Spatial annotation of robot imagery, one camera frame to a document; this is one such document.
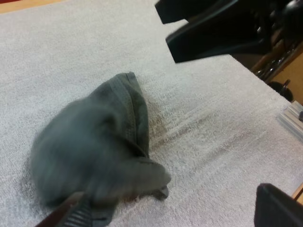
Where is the dark grey-green towel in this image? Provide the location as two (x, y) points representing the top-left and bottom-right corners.
(30, 71), (172, 227)

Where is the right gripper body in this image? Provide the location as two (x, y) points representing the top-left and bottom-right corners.
(236, 0), (303, 47)

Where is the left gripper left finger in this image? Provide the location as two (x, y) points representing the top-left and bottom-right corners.
(42, 191), (96, 227)

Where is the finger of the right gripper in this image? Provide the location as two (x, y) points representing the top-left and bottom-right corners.
(165, 6), (273, 64)
(154, 0), (240, 25)

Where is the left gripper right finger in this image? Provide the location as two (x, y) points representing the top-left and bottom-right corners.
(254, 183), (303, 227)

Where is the ribbed aluminium rail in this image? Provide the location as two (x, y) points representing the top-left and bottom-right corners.
(276, 101), (303, 140)

